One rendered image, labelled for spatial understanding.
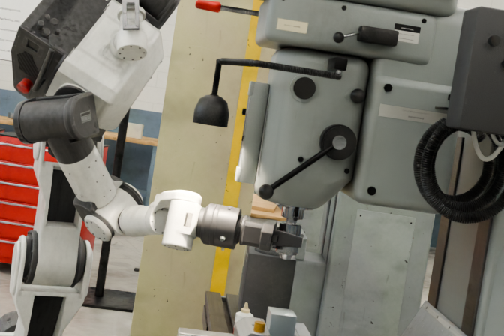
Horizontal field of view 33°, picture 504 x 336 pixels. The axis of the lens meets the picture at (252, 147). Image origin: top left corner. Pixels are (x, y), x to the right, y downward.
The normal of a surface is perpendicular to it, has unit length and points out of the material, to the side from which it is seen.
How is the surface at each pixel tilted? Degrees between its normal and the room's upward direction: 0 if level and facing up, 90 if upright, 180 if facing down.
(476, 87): 90
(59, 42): 58
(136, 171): 90
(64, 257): 81
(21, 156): 90
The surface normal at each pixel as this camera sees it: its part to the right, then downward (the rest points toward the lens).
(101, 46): 0.41, -0.43
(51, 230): 0.37, 0.19
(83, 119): 0.95, -0.07
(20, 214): -0.05, 0.04
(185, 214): -0.05, -0.27
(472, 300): -0.99, -0.15
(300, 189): 0.00, 0.51
